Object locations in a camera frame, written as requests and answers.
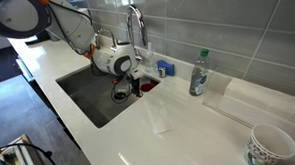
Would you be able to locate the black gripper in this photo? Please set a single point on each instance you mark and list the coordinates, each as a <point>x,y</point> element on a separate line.
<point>133,76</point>

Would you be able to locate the white mug red interior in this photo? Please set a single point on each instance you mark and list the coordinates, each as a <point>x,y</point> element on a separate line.
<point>147,87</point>

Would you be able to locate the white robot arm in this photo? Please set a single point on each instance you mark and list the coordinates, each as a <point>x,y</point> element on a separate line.
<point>21,19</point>

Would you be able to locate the stainless steel sink basin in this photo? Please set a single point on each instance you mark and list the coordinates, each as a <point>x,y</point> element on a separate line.
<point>94,94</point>

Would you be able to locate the clear soap dispenser bottle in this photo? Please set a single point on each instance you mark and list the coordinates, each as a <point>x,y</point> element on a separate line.
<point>150,61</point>

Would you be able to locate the blue sponge holder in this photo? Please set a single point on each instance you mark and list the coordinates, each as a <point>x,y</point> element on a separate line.
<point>169,68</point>

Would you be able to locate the small chrome water tap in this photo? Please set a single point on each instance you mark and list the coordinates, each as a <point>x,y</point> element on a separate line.
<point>99,32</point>

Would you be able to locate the clear acrylic stand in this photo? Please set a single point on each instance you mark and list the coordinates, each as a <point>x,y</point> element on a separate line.
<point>216,86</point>

